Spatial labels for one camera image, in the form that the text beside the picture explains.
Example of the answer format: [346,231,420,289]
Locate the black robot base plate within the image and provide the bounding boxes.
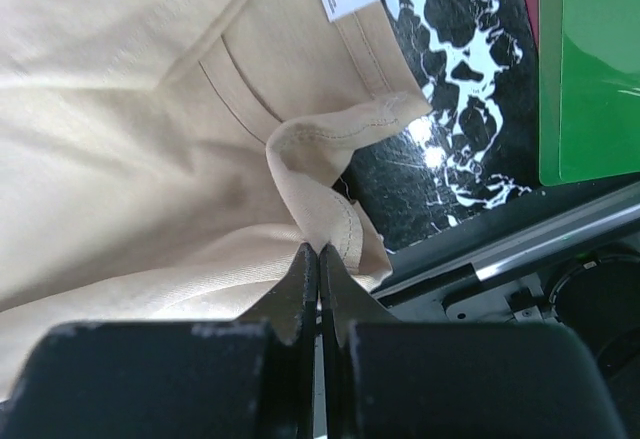
[378,175,639,378]

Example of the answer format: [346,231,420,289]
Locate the beige t shirt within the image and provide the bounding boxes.
[1,0,430,398]

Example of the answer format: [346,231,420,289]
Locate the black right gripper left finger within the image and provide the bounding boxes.
[1,245,318,438]

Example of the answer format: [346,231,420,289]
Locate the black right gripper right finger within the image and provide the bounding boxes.
[318,246,626,438]

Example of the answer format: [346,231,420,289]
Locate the green plastic folder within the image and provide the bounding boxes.
[538,0,639,186]

